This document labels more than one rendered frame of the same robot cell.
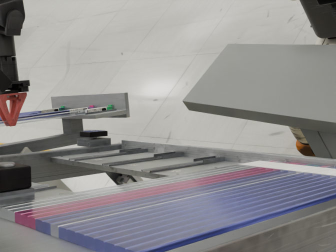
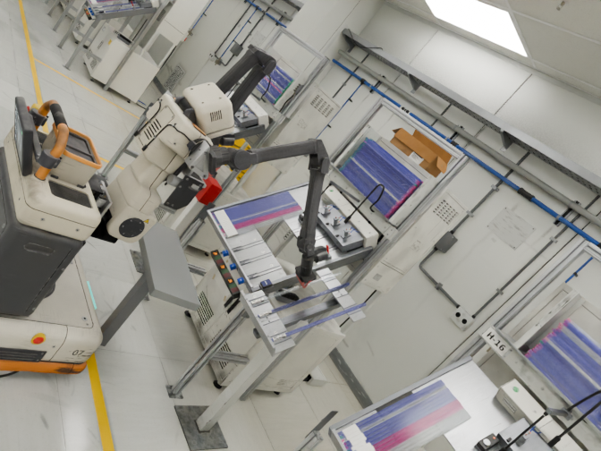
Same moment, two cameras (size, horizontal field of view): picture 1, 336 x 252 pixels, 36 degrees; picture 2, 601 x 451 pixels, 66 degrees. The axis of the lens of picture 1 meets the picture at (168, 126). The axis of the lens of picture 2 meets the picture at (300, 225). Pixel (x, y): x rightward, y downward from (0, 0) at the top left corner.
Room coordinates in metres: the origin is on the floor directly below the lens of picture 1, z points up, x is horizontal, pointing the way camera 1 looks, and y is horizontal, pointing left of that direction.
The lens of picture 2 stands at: (3.09, -0.48, 1.59)
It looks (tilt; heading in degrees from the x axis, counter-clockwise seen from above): 12 degrees down; 165
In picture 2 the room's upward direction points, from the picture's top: 41 degrees clockwise
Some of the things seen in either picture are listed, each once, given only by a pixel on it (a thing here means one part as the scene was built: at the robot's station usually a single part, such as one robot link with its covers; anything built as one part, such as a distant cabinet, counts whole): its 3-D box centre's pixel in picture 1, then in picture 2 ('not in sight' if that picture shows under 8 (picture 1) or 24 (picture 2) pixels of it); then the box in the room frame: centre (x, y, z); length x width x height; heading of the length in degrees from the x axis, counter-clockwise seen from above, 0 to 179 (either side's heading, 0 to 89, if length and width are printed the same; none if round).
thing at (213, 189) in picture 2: not in sight; (180, 224); (0.06, -0.30, 0.39); 0.24 x 0.24 x 0.78; 32
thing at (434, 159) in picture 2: not in sight; (427, 153); (0.29, 0.60, 1.82); 0.68 x 0.30 x 0.20; 32
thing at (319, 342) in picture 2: not in sight; (260, 320); (0.43, 0.48, 0.31); 0.70 x 0.65 x 0.62; 32
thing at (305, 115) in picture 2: not in sight; (241, 143); (-0.82, -0.27, 0.95); 1.35 x 0.82 x 1.90; 122
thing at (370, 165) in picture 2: not in sight; (381, 178); (0.54, 0.40, 1.52); 0.51 x 0.13 x 0.27; 32
